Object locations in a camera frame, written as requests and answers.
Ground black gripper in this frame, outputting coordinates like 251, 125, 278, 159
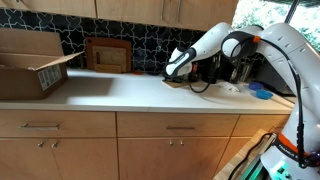
168, 75, 188, 84

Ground wooden tray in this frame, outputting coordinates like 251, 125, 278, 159
161, 79, 192, 90

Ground dark bottle with red label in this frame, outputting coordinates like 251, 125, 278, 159
190, 63, 202, 83

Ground tall black coffee maker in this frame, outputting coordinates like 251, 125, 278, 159
200, 54, 232, 85

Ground crumpled white cloth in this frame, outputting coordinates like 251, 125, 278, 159
217, 81, 241, 94

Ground light wooden cutting board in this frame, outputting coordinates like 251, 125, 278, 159
91, 45, 128, 74

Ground large dark wooden cutting board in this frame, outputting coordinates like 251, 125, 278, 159
84, 36, 133, 74

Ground dark purple bowl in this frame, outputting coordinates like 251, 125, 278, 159
247, 81, 266, 92

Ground wooden upper cabinets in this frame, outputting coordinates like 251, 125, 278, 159
0, 0, 240, 33

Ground wooden cabinets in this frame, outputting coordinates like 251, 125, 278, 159
0, 109, 295, 180
0, 0, 240, 33

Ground teal blue bowl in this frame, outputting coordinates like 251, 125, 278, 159
254, 89, 275, 101

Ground wooden robot platform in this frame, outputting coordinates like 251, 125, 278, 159
212, 128, 278, 180

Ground wooden lower cabinets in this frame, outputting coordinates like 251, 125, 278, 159
0, 109, 295, 180

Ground open cardboard box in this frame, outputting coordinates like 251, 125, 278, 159
0, 27, 85, 101

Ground short dark drawer handle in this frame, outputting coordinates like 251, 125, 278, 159
165, 125, 197, 131

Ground thin black power cable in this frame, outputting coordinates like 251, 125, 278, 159
229, 132, 275, 180

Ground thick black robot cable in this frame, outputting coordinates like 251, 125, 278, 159
187, 35, 307, 169

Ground long metal drawer handle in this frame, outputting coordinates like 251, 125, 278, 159
18, 123, 61, 131

